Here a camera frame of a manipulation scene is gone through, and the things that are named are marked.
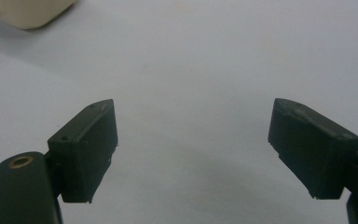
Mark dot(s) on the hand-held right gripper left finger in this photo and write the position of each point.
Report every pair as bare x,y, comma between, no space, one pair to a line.
84,152

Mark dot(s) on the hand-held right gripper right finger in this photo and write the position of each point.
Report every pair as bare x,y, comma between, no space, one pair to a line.
310,149

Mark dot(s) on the cream plastic container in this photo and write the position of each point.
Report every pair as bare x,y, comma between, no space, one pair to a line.
24,12

